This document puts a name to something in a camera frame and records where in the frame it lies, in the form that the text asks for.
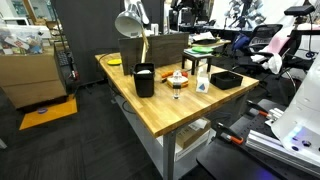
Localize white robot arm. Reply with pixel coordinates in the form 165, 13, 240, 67
271, 56, 320, 166

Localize black square pot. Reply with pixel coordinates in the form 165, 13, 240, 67
210, 71, 243, 90

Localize orange toy carrot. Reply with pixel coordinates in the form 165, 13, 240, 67
161, 71, 174, 78

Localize toy bread slices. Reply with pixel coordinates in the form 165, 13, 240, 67
167, 76, 188, 88

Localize clear pepper grinder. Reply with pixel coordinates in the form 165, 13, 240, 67
173, 70, 182, 99

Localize black trash bin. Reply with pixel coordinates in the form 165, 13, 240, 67
133, 63, 155, 98

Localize dark wooden back board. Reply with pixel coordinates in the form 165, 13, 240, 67
118, 32, 189, 75

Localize small white carton box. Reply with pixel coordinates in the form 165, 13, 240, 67
196, 73, 210, 93

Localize small black stool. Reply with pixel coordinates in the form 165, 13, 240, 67
182, 52, 213, 75

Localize cardboard box under table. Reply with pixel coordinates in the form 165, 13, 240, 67
176, 118, 211, 149

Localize green plate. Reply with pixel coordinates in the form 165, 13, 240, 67
192, 46, 213, 54

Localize grey desk lamp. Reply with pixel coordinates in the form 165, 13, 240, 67
115, 1, 150, 63

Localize black office chair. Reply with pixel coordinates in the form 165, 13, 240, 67
232, 24, 284, 74

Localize wooden cabinet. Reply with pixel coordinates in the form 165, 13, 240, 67
0, 47, 67, 109

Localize clear plastic storage bin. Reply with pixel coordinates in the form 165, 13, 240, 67
0, 26, 43, 55

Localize orange handled clamp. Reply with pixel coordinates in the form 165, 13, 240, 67
217, 122, 244, 145

